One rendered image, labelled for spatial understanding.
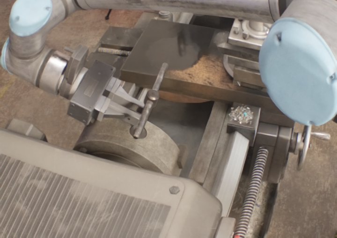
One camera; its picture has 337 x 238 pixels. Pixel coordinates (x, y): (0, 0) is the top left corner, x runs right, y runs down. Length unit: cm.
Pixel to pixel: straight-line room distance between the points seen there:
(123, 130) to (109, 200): 29
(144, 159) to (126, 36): 91
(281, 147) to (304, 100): 109
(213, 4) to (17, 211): 47
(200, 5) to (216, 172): 77
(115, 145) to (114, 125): 5
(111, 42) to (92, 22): 174
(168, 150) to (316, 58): 62
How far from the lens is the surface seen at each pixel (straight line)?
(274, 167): 166
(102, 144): 98
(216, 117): 152
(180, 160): 103
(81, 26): 349
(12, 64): 95
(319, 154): 258
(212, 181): 136
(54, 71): 92
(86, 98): 90
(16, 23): 84
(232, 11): 68
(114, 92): 94
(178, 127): 164
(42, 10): 84
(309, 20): 48
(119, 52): 173
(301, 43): 45
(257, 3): 64
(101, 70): 96
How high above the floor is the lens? 194
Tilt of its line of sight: 45 degrees down
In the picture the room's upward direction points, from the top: 3 degrees counter-clockwise
